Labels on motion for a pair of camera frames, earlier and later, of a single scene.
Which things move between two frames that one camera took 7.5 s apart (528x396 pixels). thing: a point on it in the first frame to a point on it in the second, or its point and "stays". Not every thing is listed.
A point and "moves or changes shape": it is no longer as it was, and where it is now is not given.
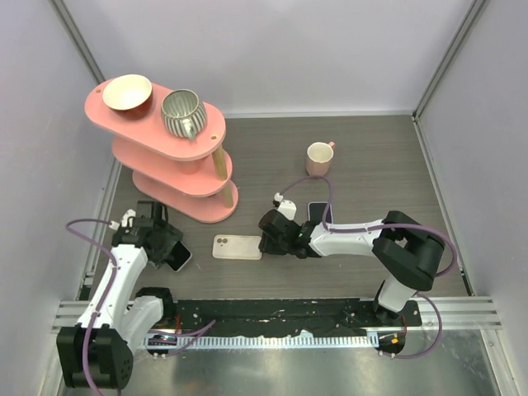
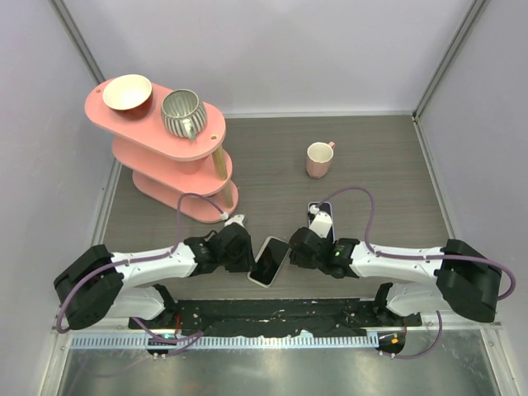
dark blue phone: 317,212 stays
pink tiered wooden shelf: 185,177 stays
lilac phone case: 315,211 stays
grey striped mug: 183,113 stays
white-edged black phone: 180,256 moves or changes shape
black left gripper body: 167,237 to 238,262
